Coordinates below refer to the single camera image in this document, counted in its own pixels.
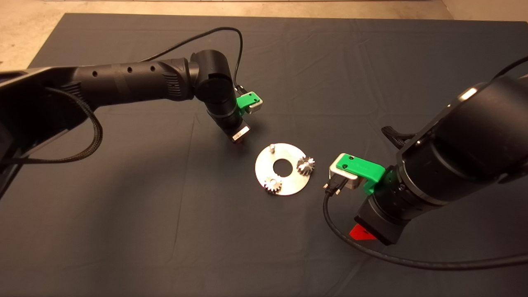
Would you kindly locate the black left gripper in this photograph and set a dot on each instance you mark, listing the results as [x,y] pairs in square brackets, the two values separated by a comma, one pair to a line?
[235,126]

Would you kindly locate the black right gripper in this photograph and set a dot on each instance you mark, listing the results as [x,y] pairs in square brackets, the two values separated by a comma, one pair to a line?
[379,220]

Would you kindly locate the steel planetary gear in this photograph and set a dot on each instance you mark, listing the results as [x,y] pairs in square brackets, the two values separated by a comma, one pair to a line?
[305,165]
[272,184]

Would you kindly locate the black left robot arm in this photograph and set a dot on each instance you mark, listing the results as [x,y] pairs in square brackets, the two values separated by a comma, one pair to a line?
[123,80]

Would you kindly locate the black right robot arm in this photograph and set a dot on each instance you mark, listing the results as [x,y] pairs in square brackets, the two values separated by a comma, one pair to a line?
[474,140]

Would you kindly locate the round metal carrier plate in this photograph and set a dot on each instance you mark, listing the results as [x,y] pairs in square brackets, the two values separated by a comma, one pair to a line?
[288,181]

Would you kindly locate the dark grey table cloth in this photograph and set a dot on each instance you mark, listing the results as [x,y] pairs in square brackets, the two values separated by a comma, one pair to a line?
[330,62]

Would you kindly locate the left silver camera box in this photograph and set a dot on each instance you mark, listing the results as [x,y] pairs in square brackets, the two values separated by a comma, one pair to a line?
[255,106]

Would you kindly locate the silver camera box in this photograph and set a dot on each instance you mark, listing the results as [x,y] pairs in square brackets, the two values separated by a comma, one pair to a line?
[342,175]
[255,106]

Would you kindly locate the left green camera mount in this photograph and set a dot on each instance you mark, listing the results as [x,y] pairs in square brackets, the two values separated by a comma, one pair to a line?
[246,101]

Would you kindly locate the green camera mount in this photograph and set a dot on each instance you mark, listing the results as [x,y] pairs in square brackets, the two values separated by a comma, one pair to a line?
[363,167]
[246,101]

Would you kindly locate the right silver camera box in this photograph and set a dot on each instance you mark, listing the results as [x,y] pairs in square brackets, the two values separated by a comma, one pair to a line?
[342,175]

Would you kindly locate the right green camera mount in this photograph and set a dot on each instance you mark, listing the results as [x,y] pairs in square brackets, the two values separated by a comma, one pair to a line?
[363,167]

